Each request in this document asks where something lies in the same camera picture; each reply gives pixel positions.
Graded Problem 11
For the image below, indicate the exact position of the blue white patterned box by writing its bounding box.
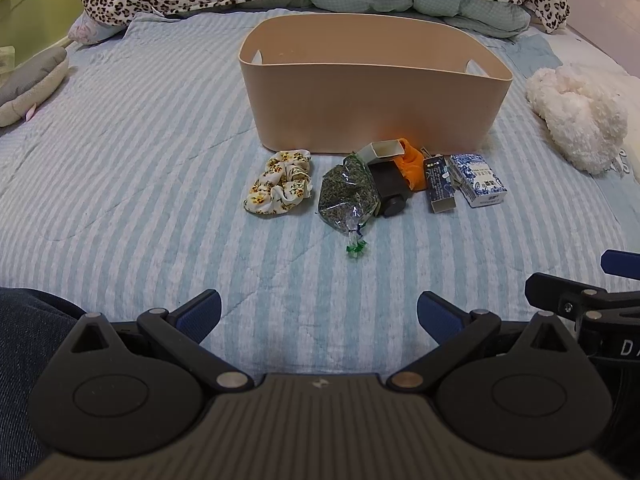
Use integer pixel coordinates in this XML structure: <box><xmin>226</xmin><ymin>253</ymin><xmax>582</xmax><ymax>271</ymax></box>
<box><xmin>449</xmin><ymin>154</ymin><xmax>508</xmax><ymax>208</ymax></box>

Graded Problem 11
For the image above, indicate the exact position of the dark cartoon card box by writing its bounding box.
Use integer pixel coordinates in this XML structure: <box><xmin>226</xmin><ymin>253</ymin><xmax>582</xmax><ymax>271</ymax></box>
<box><xmin>423</xmin><ymin>155</ymin><xmax>456</xmax><ymax>214</ymax></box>

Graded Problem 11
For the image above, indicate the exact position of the bag of dried herbs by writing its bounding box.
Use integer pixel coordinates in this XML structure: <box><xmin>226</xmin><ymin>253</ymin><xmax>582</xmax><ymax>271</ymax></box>
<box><xmin>318</xmin><ymin>153</ymin><xmax>381</xmax><ymax>258</ymax></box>

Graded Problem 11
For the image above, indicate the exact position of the grey small box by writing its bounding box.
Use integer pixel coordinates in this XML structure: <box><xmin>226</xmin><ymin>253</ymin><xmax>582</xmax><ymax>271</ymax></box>
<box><xmin>356</xmin><ymin>140</ymin><xmax>405</xmax><ymax>165</ymax></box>

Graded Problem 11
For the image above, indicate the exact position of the blue jeans leg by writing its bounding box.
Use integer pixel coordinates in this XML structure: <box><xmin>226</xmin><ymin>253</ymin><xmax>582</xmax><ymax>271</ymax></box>
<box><xmin>0</xmin><ymin>288</ymin><xmax>85</xmax><ymax>479</ymax></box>

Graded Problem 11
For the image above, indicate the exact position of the white fluffy plush toy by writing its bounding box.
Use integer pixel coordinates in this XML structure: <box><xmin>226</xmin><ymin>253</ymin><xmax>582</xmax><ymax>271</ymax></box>
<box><xmin>525</xmin><ymin>65</ymin><xmax>628</xmax><ymax>176</ymax></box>

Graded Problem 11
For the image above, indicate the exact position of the blue striped bed sheet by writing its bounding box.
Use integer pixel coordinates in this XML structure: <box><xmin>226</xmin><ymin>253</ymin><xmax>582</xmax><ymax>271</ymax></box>
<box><xmin>1</xmin><ymin>12</ymin><xmax>639</xmax><ymax>375</ymax></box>

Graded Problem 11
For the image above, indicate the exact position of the black small box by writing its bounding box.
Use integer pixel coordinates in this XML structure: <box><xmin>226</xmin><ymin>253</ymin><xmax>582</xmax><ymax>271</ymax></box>
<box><xmin>368</xmin><ymin>160</ymin><xmax>411</xmax><ymax>218</ymax></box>

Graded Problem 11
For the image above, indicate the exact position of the orange fabric pouch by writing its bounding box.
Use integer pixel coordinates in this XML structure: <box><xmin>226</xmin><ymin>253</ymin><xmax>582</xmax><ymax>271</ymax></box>
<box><xmin>393</xmin><ymin>138</ymin><xmax>426</xmax><ymax>192</ymax></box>

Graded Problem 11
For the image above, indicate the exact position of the light green quilt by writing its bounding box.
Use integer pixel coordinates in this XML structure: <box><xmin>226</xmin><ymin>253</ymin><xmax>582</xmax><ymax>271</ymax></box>
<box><xmin>234</xmin><ymin>0</ymin><xmax>533</xmax><ymax>40</ymax></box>

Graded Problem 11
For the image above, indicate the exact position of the yellow floral scrunchie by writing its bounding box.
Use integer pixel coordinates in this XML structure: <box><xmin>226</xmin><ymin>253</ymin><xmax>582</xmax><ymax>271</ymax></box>
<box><xmin>243</xmin><ymin>150</ymin><xmax>312</xmax><ymax>217</ymax></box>

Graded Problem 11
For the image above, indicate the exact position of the grey white plush cushion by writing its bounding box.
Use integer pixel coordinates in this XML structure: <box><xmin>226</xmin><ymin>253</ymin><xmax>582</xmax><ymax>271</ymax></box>
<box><xmin>1</xmin><ymin>47</ymin><xmax>70</xmax><ymax>127</ymax></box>

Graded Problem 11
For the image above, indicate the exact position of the beige plastic storage basket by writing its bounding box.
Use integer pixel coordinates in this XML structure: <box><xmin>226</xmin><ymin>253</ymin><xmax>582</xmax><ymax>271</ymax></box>
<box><xmin>239</xmin><ymin>13</ymin><xmax>513</xmax><ymax>155</ymax></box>

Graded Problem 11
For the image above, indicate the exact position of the green white folded cloth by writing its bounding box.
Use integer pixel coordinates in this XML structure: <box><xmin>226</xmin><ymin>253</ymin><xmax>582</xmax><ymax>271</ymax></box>
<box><xmin>0</xmin><ymin>46</ymin><xmax>15</xmax><ymax>75</ymax></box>

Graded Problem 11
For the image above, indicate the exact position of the pink pillow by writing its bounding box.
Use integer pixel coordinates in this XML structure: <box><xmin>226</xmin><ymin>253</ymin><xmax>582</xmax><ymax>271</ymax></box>
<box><xmin>67</xmin><ymin>12</ymin><xmax>126</xmax><ymax>46</ymax></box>

